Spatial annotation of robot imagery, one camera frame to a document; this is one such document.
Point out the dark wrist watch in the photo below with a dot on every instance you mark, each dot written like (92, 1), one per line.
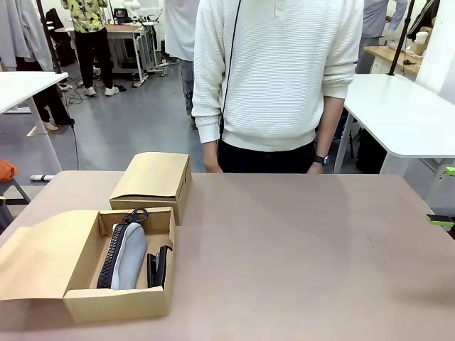
(321, 160)

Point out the person's left forearm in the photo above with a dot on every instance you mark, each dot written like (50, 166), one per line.
(328, 124)

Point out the black stapler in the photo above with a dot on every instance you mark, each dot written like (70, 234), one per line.
(156, 273)

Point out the wooden background table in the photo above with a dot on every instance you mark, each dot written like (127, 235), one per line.
(387, 58)

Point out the person in yellow shirt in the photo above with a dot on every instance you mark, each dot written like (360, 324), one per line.
(90, 42)

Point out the person's left hand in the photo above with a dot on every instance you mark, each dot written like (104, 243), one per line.
(315, 170)

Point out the small cardboard box with lid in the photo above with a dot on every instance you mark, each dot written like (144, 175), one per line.
(153, 177)

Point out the large open cardboard box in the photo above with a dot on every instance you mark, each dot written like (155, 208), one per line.
(35, 255)

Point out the person in grey shirt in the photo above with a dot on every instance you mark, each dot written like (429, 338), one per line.
(377, 25)

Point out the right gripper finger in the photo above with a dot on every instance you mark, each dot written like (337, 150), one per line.
(440, 220)
(449, 172)

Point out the grey zipper pencil case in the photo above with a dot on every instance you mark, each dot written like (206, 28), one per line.
(131, 255)

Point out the background workbench desk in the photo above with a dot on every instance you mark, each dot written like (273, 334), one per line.
(124, 39)

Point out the orange cloth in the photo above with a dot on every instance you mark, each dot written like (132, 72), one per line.
(7, 170)

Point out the grey stool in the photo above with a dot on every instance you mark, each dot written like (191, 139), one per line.
(10, 199)

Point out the person's right forearm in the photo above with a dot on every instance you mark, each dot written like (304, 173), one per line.
(209, 149)

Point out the hanging grey clothes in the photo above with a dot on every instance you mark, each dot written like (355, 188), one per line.
(21, 32)

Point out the white table with rounded corner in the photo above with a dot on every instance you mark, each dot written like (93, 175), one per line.
(398, 113)

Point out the black tripod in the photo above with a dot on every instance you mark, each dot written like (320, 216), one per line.
(401, 35)

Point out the white table with angled leg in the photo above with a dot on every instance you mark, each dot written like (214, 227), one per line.
(25, 89)

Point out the person's right hand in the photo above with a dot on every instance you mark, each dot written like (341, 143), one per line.
(213, 166)

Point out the white power strip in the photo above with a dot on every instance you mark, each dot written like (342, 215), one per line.
(42, 177)

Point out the person in white sweater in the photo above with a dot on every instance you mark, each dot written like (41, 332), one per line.
(277, 71)

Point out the person in white t-shirt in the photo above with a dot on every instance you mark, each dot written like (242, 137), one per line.
(179, 32)

